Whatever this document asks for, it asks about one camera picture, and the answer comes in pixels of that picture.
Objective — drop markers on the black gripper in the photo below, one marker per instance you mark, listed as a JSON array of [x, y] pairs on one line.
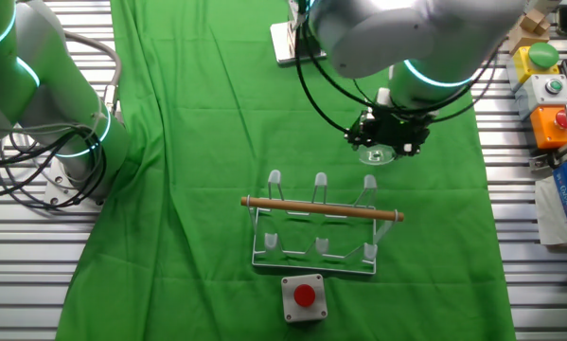
[[392, 130]]

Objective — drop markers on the clear acrylic drying rack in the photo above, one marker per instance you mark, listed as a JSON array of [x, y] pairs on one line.
[[321, 208]]

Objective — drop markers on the yellow box green mushroom button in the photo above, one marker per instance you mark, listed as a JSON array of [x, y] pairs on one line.
[[524, 64]]

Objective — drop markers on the orange box red button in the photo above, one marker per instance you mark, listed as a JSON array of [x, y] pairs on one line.
[[545, 128]]

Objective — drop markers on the grey box green button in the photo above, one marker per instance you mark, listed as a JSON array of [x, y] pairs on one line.
[[543, 92]]

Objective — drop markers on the grey red-button box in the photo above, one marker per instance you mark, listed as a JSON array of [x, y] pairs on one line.
[[304, 296]]

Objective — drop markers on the wooden block puzzle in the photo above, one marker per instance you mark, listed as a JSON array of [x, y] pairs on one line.
[[529, 28]]

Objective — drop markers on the green cloth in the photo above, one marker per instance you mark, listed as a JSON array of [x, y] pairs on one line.
[[193, 142]]

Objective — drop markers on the white bottle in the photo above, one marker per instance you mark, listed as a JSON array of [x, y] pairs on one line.
[[543, 5]]

